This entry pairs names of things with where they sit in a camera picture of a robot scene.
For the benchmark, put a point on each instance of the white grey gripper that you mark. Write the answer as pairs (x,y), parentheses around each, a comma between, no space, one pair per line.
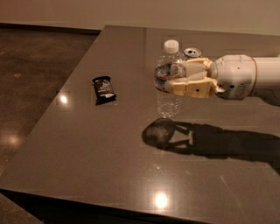
(234,75)

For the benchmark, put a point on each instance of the clear plastic water bottle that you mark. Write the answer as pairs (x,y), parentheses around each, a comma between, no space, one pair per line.
(168,68)

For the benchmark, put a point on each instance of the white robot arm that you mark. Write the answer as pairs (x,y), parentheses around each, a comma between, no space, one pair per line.
(267,84)

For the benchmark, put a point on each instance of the silver green soda can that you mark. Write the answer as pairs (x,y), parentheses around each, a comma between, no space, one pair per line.
(192,53)

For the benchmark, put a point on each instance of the black snack bar wrapper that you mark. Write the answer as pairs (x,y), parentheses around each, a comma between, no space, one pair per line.
(103,90)

